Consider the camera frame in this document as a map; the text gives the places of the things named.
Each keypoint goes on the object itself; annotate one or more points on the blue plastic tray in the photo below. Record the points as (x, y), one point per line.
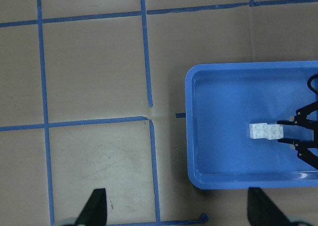
(233, 124)

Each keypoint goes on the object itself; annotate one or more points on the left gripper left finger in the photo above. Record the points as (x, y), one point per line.
(94, 212)

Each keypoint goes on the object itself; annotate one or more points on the brown paper mat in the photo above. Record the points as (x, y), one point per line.
(92, 92)

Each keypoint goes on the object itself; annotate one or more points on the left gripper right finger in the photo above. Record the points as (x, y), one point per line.
(261, 211)

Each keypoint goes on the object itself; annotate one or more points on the white block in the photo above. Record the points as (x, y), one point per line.
(258, 130)
(275, 131)

